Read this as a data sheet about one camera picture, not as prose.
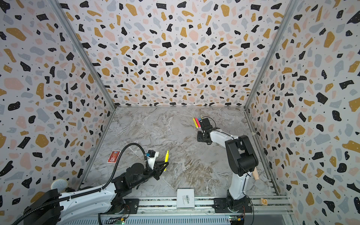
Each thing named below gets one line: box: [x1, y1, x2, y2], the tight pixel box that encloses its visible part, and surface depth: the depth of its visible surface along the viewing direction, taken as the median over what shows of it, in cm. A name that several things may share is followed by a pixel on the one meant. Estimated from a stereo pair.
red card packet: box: [106, 149, 122, 164], surface depth 92 cm
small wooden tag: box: [260, 197, 268, 206], surface depth 77 cm
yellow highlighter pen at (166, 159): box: [163, 150, 170, 173], surface depth 78 cm
